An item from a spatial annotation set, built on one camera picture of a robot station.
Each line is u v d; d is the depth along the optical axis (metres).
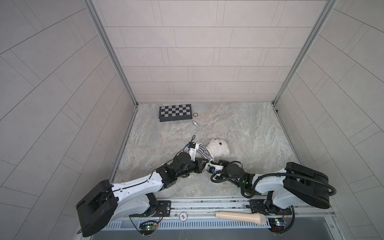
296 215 0.69
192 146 0.70
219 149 0.84
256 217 0.66
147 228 0.65
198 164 0.66
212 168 0.67
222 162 0.71
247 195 0.62
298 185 0.45
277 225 0.68
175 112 1.05
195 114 1.09
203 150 0.82
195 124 1.02
